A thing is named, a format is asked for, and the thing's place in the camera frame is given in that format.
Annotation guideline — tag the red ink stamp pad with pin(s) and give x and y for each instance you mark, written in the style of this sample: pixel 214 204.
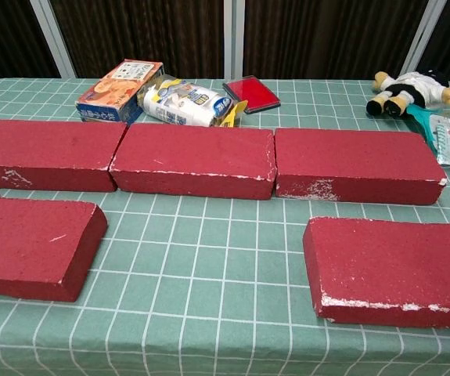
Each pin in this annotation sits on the red ink stamp pad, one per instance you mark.
pixel 253 93

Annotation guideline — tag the teal plastic package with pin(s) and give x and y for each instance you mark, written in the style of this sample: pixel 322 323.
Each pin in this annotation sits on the teal plastic package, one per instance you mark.
pixel 424 121

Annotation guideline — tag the black and white plush toy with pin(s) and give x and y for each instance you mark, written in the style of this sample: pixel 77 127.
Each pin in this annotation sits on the black and white plush toy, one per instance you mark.
pixel 408 90

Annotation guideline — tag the slanted aluminium frame post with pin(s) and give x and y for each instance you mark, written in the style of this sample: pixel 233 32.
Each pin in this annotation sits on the slanted aluminium frame post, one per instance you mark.
pixel 52 35
pixel 424 35

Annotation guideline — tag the orange and blue snack box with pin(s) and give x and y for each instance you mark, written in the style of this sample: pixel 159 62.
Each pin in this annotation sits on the orange and blue snack box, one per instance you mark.
pixel 115 92

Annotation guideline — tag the red brick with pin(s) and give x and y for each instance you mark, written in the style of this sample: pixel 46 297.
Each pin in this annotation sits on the red brick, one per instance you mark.
pixel 193 156
pixel 44 149
pixel 353 160
pixel 25 243
pixel 385 262

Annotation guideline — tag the green grid tablecloth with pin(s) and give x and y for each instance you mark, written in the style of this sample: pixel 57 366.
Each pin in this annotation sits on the green grid tablecloth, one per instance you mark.
pixel 209 274

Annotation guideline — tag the white plastic tissue pack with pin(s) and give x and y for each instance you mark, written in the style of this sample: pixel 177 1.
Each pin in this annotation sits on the white plastic tissue pack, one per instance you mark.
pixel 185 103

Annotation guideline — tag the upright aluminium frame post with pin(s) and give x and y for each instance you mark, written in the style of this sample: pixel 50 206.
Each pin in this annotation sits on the upright aluminium frame post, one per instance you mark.
pixel 233 39

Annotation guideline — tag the yellow paper package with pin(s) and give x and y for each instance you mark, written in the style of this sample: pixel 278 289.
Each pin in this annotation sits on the yellow paper package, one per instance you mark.
pixel 235 113

